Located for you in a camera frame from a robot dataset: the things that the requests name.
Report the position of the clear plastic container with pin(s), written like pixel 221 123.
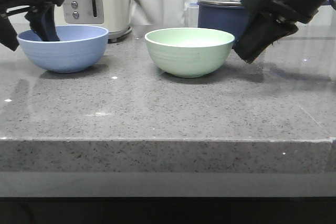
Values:
pixel 191 13

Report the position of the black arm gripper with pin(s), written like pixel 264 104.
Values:
pixel 262 31
pixel 40 14

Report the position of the cream toaster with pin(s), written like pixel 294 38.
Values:
pixel 113 15

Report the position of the dark blue saucepan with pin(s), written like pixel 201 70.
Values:
pixel 231 19

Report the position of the blue bowl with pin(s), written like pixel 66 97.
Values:
pixel 79 47

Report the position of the green bowl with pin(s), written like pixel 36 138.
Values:
pixel 189 52

